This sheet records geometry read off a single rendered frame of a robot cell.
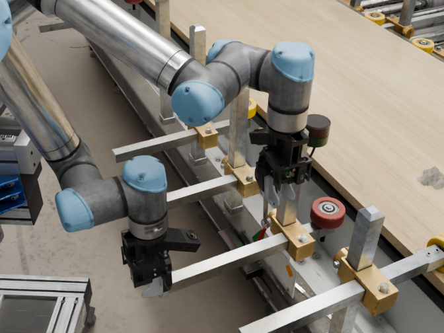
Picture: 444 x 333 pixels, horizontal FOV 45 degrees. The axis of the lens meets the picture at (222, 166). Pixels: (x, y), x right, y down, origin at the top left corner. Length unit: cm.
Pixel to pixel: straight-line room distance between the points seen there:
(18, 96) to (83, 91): 266
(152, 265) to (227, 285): 123
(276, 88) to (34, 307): 135
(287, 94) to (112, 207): 36
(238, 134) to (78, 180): 54
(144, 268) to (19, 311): 102
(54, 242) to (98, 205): 161
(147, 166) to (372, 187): 65
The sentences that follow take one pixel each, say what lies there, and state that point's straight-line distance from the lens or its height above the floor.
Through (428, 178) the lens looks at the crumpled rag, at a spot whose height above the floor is 92.
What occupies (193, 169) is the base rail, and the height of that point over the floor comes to 70.
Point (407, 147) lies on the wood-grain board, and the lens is 158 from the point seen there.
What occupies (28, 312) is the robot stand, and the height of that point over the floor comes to 21.
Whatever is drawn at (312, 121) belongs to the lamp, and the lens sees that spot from 117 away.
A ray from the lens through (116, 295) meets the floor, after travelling 228.
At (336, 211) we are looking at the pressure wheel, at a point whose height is 90.
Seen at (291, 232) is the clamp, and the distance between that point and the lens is 128.
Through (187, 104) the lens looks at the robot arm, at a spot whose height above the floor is 131.
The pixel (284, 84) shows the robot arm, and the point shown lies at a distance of 94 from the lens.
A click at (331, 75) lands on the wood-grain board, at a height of 90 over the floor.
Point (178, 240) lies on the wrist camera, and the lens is 110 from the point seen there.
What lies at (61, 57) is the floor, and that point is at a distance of 404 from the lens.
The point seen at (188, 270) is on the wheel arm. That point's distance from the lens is 120.
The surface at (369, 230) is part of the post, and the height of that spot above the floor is 108.
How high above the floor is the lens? 176
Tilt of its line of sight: 38 degrees down
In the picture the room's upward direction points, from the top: 2 degrees clockwise
